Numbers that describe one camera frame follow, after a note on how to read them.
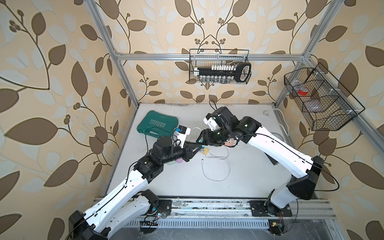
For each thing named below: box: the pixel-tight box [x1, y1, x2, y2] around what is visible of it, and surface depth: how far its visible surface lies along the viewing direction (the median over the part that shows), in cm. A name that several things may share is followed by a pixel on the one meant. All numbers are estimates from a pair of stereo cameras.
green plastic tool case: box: [136, 110, 179, 138], surface depth 107 cm
